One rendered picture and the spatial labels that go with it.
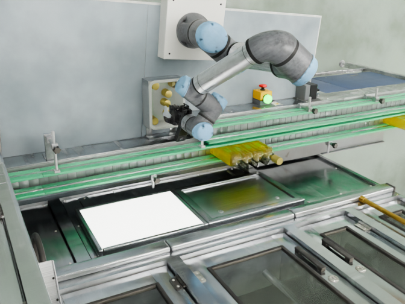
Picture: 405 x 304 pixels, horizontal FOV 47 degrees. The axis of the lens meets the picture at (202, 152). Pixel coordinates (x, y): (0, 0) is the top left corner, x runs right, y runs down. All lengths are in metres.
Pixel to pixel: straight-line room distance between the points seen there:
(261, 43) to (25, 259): 0.98
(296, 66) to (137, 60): 0.78
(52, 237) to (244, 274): 0.74
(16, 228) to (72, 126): 0.98
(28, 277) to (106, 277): 0.64
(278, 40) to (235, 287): 0.81
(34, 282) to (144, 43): 1.35
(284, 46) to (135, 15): 0.76
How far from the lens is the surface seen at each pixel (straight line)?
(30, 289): 0.97
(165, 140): 2.15
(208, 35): 1.89
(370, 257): 1.84
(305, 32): 2.56
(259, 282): 1.61
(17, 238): 1.13
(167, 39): 2.07
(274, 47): 1.57
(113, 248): 1.70
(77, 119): 2.09
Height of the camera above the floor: 2.70
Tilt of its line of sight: 55 degrees down
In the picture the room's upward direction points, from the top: 125 degrees clockwise
